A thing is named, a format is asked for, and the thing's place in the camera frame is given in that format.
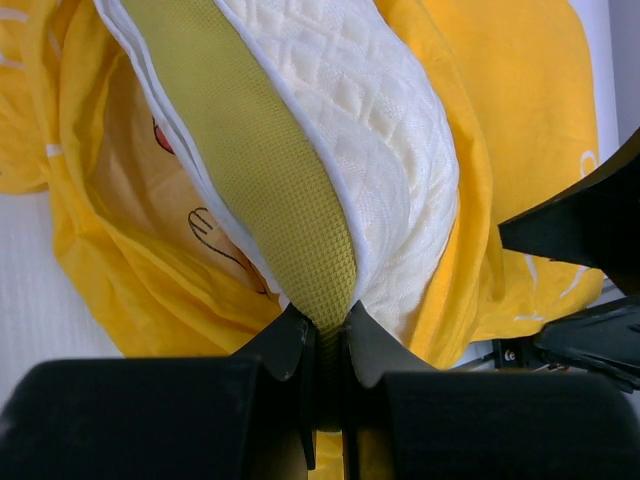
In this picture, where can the yellow pillowcase with white print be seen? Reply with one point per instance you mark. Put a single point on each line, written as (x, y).
(106, 251)

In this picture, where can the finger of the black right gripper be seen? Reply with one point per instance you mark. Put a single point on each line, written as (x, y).
(593, 223)
(602, 339)

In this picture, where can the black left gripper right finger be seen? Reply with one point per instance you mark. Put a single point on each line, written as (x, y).
(402, 419)

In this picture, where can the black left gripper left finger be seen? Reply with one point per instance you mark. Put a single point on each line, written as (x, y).
(244, 416)

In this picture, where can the white quilted pillow green band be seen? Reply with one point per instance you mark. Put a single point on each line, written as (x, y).
(317, 142)

